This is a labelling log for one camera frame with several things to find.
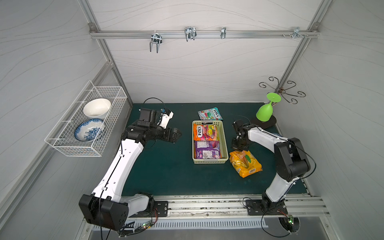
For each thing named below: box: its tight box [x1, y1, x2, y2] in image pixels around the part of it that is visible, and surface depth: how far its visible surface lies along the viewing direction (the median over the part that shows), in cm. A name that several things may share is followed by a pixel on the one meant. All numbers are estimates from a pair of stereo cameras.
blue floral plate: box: [74, 118, 105, 142], surface depth 65 cm
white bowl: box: [83, 98, 112, 118], surface depth 72 cm
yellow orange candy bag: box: [229, 150, 263, 178], surface depth 86 cm
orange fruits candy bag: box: [193, 123, 219, 141], surface depth 98 cm
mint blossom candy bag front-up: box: [198, 107, 224, 121], surface depth 113 cm
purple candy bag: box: [195, 140, 221, 159], surface depth 90 cm
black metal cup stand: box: [250, 76, 306, 129], surface depth 90 cm
